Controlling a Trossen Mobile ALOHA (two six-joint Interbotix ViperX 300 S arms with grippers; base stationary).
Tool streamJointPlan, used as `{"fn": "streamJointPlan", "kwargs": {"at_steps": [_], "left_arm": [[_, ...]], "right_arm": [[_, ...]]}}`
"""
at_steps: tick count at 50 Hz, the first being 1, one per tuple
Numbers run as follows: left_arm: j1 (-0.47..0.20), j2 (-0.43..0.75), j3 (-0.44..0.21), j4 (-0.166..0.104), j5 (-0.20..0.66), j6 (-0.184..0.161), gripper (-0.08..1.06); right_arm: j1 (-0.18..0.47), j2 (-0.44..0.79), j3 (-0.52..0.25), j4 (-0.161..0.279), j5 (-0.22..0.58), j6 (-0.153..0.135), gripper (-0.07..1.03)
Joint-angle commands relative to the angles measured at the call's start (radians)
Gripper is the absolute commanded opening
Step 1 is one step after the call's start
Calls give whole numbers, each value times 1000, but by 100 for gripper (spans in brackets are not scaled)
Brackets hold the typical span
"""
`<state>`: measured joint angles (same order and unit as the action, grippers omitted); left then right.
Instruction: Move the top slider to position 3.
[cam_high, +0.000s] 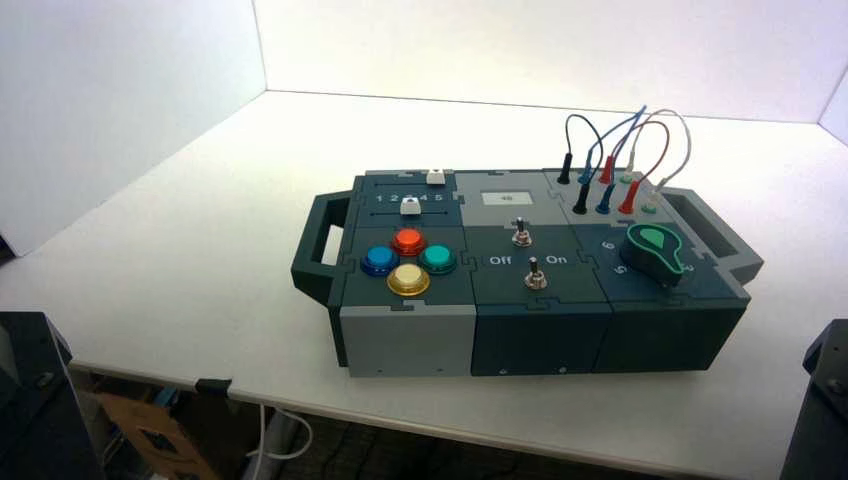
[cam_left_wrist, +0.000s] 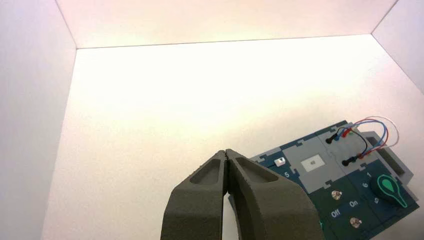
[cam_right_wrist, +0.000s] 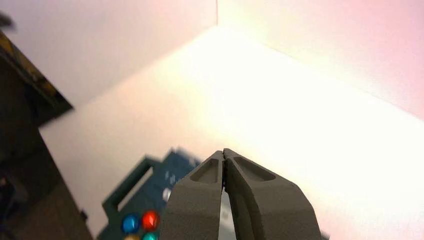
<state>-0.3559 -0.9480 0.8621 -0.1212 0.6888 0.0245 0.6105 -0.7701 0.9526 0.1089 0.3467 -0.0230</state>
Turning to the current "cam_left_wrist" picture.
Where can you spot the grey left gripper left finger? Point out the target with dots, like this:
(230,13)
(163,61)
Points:
(198,212)

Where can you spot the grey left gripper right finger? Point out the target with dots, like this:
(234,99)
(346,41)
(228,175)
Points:
(271,212)

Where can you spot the white slider knob downward triangle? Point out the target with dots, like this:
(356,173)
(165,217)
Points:
(280,162)

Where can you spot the blue and grey task board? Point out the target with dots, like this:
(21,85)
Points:
(319,180)

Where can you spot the small white square display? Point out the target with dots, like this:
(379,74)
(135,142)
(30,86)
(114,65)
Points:
(312,162)

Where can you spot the black banana plug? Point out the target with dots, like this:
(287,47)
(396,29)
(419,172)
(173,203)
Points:
(330,139)
(348,161)

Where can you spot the dark rotary knob green pointer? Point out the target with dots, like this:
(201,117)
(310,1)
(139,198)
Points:
(384,189)

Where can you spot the small metal toggle switch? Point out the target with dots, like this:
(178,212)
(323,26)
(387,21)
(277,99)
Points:
(355,222)
(336,194)

